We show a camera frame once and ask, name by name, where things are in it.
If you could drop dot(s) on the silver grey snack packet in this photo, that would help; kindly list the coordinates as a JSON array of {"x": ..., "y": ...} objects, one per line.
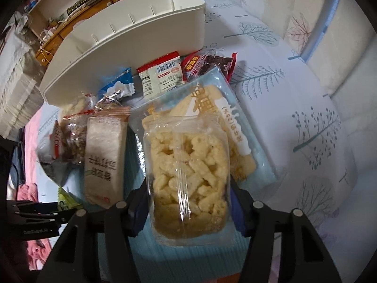
[{"x": 54, "y": 171}]

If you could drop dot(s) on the large pale blue snack packet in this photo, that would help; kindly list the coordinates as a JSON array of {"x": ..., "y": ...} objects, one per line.
[{"x": 259, "y": 165}]

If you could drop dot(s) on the clear bag of yellow puffs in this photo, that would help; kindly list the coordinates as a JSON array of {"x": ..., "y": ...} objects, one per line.
[{"x": 182, "y": 168}]

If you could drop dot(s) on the clear nut packet red label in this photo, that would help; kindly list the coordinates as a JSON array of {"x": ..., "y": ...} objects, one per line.
[{"x": 72, "y": 141}]

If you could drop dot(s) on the red and white snack packet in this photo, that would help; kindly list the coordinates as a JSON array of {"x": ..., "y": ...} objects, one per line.
[{"x": 159, "y": 76}]

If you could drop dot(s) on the leaf print quilt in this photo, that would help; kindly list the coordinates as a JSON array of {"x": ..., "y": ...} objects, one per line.
[{"x": 312, "y": 20}]

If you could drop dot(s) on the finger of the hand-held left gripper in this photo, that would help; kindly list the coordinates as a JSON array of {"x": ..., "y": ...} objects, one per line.
[{"x": 35, "y": 215}]

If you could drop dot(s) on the white plastic bag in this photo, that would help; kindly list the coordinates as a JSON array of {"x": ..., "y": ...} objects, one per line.
[{"x": 20, "y": 22}]

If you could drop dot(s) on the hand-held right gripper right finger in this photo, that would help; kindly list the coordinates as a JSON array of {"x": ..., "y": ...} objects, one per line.
[{"x": 237, "y": 209}]

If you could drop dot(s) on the folded white blanket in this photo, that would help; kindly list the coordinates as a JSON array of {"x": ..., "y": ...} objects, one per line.
[{"x": 17, "y": 88}]

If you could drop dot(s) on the white plastic bin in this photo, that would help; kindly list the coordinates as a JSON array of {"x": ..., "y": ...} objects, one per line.
[{"x": 132, "y": 44}]

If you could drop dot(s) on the pink cloth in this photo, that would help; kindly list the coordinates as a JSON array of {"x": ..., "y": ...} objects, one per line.
[{"x": 36, "y": 135}]

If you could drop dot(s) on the dark red snack packet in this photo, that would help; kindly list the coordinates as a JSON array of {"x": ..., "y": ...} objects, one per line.
[{"x": 218, "y": 62}]

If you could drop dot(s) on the wooden desk with drawers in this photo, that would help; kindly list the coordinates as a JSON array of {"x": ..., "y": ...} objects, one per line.
[{"x": 100, "y": 4}]

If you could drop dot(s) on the brown-edged rice cracker packet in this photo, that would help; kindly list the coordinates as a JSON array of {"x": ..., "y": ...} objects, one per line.
[{"x": 103, "y": 153}]

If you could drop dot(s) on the tree print bedsheet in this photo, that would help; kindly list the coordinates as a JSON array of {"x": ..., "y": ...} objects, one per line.
[{"x": 294, "y": 100}]

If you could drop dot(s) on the small clear brown snack packet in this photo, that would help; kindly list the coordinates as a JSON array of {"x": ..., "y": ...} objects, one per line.
[{"x": 110, "y": 99}]

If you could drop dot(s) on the green snack packet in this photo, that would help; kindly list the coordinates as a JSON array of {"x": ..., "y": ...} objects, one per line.
[{"x": 67, "y": 200}]

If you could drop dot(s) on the green printed box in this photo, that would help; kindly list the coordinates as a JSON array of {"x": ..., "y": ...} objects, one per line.
[{"x": 82, "y": 4}]

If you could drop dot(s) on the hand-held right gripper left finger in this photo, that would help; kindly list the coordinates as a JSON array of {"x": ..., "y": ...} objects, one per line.
[{"x": 137, "y": 218}]

